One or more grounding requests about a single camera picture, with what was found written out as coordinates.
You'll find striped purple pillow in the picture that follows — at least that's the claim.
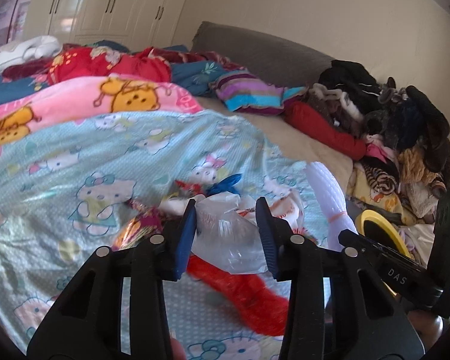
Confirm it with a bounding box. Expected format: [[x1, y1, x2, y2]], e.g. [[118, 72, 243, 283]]
[[210, 70, 308, 116]]

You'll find yellow rimmed trash bin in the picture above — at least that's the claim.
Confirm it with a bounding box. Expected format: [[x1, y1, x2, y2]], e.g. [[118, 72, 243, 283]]
[[354, 210, 413, 259]]

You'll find orange purple snack packet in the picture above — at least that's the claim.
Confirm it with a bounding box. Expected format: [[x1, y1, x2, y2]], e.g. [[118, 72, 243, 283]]
[[111, 199, 171, 251]]

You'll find red floral blanket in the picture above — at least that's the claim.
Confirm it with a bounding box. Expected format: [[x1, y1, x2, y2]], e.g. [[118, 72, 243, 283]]
[[1, 46, 171, 85]]

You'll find beige bed sheet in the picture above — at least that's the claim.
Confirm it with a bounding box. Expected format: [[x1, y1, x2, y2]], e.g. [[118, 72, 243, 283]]
[[196, 97, 353, 192]]

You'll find red long pillow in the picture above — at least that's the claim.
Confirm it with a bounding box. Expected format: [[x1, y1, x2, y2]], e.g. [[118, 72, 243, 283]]
[[284, 102, 367, 161]]

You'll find blue crumpled wrapper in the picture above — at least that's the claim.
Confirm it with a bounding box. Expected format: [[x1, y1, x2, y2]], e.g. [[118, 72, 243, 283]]
[[206, 174, 242, 197]]

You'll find white wardrobe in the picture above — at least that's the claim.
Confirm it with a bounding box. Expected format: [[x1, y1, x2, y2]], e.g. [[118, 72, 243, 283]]
[[23, 0, 185, 51]]

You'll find grey bed headboard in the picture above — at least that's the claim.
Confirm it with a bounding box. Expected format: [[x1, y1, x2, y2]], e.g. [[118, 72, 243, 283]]
[[192, 21, 334, 87]]

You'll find clear plastic bag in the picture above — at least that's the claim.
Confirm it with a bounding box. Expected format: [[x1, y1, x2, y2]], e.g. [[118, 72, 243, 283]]
[[192, 192, 267, 275]]

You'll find pile of dark clothes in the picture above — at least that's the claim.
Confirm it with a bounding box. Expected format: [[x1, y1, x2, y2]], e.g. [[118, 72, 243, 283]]
[[304, 60, 450, 224]]

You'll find light blue kitty quilt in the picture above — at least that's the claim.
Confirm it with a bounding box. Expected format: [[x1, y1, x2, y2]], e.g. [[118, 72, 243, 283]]
[[0, 110, 328, 350]]

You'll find pink bear blanket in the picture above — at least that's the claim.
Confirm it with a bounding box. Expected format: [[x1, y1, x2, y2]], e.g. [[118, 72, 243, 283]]
[[0, 76, 202, 146]]

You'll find white garment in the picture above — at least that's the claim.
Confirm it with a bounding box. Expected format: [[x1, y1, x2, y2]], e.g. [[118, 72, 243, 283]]
[[0, 35, 62, 73]]

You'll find red plastic bag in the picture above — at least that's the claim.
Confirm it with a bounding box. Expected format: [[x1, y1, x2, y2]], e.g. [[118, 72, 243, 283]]
[[187, 255, 289, 336]]

